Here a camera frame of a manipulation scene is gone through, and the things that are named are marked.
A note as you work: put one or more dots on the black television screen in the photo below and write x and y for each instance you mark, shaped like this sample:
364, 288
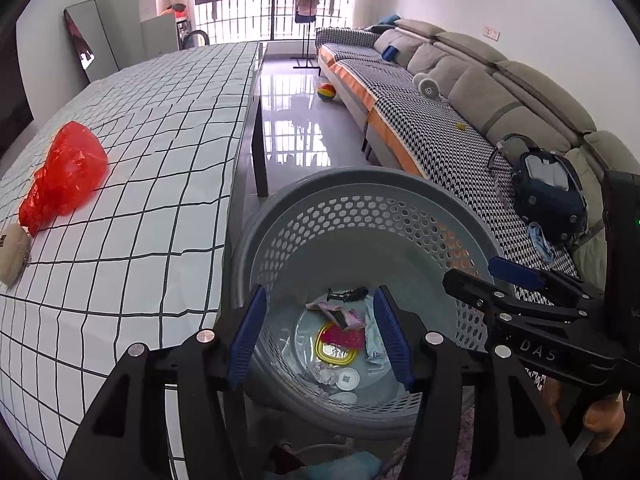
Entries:
12, 110

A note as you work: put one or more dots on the red plastic bag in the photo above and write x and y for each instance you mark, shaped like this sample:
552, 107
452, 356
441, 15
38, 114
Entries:
65, 175

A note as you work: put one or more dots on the blue cloth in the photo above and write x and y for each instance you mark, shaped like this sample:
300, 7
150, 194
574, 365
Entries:
389, 19

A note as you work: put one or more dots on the white wall socket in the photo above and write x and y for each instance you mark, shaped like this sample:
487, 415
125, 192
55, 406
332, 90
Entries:
492, 34

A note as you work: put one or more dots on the black hair clip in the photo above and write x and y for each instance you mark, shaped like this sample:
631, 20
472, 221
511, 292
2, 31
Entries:
347, 294

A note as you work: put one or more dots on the standing drying rack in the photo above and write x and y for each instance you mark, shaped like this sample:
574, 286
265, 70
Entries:
306, 7

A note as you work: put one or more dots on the person's right hand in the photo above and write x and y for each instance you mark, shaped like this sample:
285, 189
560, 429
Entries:
605, 417

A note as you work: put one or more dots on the white handheld fan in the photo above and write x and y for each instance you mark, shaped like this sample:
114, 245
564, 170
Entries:
427, 86

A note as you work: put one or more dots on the leaning mirror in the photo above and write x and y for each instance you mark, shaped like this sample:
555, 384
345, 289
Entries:
92, 35

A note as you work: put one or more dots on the houndstooth sofa cover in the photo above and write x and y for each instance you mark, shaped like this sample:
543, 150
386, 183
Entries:
425, 125

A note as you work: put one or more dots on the blue cylinder bottle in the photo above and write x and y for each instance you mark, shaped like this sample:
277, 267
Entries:
391, 53

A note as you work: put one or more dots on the white paper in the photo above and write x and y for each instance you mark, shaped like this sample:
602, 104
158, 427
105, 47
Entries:
322, 372

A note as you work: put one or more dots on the blue white face mask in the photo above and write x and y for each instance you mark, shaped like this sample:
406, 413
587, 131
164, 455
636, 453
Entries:
540, 242

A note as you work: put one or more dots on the white cabinet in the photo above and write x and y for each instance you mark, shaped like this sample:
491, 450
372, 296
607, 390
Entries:
159, 35

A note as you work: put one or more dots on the colourful striped ball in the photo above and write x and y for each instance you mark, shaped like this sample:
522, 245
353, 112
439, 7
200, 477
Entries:
327, 92

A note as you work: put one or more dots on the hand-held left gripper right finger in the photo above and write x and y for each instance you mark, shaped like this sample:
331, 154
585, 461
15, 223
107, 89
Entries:
395, 340

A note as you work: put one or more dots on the beige plush pouch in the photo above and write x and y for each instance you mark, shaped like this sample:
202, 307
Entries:
12, 255

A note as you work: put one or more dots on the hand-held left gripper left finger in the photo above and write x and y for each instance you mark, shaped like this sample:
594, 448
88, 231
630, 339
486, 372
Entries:
245, 340

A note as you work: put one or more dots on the dark blue backpack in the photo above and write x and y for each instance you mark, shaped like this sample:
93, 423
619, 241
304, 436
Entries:
545, 195

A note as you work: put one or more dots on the black table leg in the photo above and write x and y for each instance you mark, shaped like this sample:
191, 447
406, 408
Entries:
260, 155

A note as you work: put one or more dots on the baby wipes packet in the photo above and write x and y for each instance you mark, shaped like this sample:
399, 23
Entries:
374, 335

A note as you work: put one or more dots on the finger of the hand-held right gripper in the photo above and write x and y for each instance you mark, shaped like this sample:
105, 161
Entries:
515, 271
475, 290

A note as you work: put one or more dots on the black round hoop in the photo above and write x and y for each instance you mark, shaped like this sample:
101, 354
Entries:
196, 35

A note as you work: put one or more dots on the pink plastic shuttlecock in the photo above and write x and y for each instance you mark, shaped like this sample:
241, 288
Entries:
345, 337

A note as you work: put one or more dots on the pink snack packet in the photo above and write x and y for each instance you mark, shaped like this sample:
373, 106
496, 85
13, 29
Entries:
332, 312

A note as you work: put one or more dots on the grey sofa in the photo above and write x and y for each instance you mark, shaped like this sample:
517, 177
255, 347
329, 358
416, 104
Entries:
500, 80

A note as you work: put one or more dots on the window security grille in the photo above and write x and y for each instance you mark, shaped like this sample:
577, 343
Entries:
250, 15

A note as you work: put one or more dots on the purple patterned rug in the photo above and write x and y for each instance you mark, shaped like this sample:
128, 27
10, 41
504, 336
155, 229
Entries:
475, 440

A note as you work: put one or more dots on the grey perforated plastic basket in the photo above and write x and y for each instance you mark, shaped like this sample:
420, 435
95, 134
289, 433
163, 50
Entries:
350, 195

